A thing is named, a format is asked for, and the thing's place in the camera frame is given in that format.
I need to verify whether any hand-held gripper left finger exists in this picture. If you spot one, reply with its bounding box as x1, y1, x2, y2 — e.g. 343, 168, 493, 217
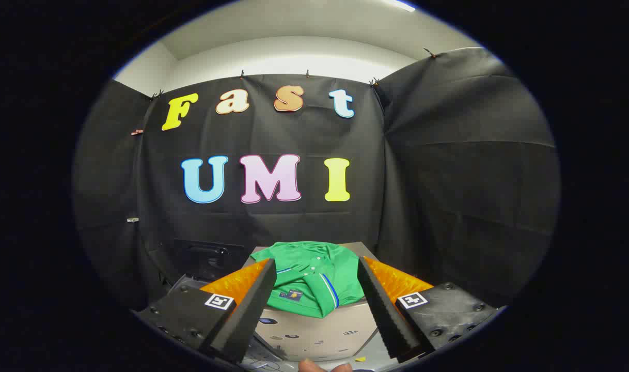
134, 258, 277, 364

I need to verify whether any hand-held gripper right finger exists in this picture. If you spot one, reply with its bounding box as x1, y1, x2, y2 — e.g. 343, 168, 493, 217
357, 256, 501, 364

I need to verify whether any green polo shirt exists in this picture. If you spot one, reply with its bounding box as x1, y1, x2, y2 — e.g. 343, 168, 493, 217
250, 241, 367, 319

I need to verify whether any black backdrop cloth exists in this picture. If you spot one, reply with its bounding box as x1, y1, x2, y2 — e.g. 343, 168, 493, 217
73, 48, 560, 311

